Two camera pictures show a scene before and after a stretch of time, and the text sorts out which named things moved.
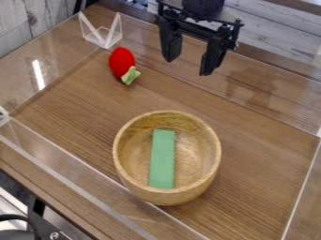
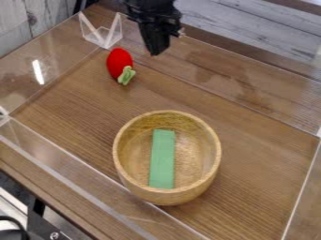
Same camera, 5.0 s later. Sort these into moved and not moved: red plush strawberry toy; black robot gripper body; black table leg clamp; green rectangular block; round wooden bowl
Moved: black robot gripper body
Not moved: black table leg clamp; red plush strawberry toy; green rectangular block; round wooden bowl
